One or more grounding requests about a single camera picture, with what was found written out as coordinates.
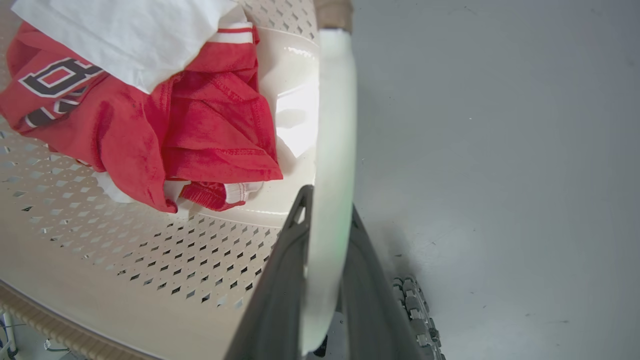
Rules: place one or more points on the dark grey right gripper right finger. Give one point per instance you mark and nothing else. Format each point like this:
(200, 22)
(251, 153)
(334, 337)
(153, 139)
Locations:
(367, 300)

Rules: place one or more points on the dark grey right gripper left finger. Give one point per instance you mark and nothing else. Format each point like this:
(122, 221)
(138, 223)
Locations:
(277, 305)

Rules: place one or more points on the cream perforated plastic laundry basket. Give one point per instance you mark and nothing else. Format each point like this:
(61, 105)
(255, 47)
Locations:
(150, 260)

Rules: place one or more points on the red jersey with dark number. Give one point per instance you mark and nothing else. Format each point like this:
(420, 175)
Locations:
(200, 125)

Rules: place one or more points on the white cloth garment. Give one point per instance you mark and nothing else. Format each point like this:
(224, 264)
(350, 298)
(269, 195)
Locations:
(130, 35)

